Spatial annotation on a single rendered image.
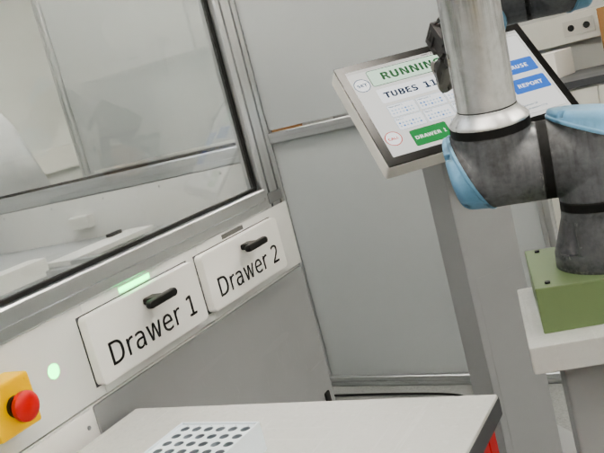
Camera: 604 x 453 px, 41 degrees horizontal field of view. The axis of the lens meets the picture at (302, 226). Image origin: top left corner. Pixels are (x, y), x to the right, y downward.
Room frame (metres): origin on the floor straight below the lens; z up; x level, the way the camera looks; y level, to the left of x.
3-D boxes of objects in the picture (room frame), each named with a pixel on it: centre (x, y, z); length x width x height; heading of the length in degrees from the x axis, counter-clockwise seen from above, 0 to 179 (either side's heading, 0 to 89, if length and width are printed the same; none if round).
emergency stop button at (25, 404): (1.00, 0.40, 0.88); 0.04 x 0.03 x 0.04; 150
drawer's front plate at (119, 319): (1.31, 0.28, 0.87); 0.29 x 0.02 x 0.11; 150
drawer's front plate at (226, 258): (1.59, 0.13, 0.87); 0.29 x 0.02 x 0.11; 150
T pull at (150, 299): (1.30, 0.26, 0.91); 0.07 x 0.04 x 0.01; 150
